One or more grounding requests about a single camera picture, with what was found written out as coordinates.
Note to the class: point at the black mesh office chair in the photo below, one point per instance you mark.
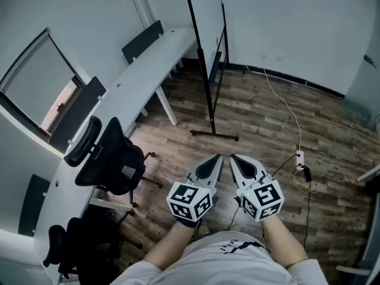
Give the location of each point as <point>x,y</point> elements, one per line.
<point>118,165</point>
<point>89,242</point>

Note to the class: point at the person's green shoe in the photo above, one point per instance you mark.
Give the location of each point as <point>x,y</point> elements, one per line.
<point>203,229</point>
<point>235,227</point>

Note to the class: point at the white curved desk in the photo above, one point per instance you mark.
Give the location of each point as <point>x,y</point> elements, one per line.
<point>142,79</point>

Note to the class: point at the person's right forearm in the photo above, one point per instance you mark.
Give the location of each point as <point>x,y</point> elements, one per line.
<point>282,242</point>

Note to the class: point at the light grey side table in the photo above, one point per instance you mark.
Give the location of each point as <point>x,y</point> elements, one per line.
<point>375,233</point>

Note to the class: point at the person's left green shoe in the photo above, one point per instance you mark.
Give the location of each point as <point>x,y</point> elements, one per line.
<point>203,229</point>

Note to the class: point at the window with grey blind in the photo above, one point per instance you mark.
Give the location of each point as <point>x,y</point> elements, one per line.
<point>32,79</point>

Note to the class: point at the frosted glass door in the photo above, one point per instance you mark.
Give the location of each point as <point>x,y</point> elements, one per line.
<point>362,93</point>

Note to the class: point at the black power adapter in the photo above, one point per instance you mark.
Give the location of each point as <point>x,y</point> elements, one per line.
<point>307,174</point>

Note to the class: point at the white t-shirt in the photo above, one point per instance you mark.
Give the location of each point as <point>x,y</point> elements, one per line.
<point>225,266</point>

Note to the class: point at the dark desk divider panel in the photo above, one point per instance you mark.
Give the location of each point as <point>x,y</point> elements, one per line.
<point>32,203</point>
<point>77,114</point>
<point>142,41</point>

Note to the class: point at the person's right green shoe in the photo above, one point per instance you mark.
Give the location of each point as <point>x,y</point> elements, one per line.
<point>235,227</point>

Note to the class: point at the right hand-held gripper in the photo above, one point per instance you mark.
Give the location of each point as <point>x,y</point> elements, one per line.
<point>264,196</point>

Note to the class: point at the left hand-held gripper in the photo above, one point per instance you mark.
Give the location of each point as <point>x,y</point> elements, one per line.
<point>184,194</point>

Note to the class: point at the person's left forearm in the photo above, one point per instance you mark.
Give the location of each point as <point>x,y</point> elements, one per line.
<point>169,245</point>

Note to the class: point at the white power strip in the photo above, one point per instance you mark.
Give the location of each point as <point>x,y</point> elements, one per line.
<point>300,159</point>

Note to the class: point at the white wall conduit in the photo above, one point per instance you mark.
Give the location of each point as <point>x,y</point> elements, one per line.
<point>137,4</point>

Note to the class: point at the black-framed whiteboard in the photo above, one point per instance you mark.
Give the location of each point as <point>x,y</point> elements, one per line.
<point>208,99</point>

